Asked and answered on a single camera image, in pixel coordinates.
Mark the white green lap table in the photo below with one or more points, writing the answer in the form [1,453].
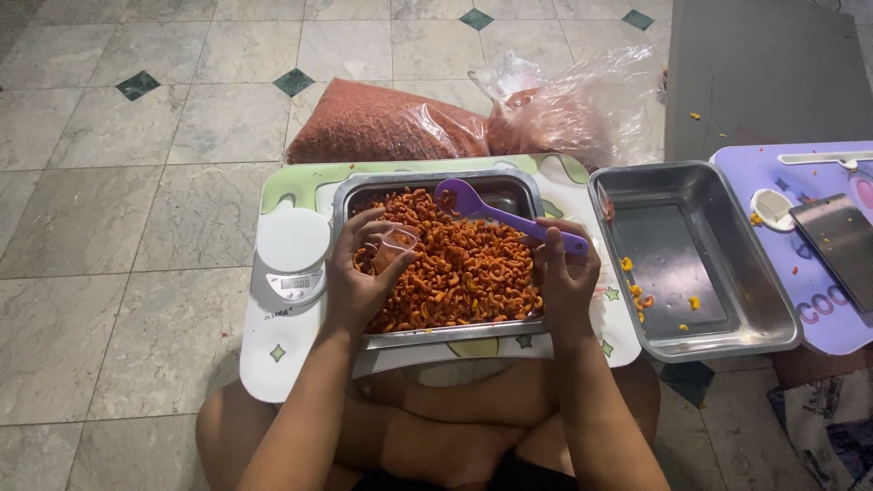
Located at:
[279,354]

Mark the flat steel plate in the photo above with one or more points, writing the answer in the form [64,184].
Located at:
[842,245]

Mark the white kitchen scale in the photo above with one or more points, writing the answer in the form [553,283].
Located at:
[293,245]

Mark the empty steel tray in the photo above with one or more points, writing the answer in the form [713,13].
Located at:
[682,238]

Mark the sealed bag of red snack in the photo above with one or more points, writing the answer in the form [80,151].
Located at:
[382,126]

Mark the small clear plastic cup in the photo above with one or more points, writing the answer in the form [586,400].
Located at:
[399,240]

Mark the person's left hand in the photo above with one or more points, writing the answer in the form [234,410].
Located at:
[358,286]

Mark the scattered macaroni pieces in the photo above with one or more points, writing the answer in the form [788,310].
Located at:
[626,264]

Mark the person's legs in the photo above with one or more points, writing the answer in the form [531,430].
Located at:
[443,423]

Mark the round white plastic lid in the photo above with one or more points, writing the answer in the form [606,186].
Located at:
[772,208]

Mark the open clear plastic bag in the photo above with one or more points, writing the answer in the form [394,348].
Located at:
[573,116]

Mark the steel tray with macaroni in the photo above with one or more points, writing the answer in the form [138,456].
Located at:
[436,337]

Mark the long white plastic tool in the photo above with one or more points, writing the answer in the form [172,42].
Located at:
[818,158]

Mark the grey mat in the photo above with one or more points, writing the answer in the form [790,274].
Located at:
[764,75]

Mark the patterned cloth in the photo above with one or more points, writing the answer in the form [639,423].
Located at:
[825,429]

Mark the purple plastic spoon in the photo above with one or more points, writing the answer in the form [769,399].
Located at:
[470,201]

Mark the person's right hand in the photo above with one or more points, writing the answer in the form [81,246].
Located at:
[569,286]

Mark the heap of orange macaroni snack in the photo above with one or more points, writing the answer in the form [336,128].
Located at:
[470,273]

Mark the brown cloth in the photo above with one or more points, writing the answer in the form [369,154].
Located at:
[818,365]

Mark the purple lap table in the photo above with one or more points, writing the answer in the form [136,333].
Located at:
[811,320]

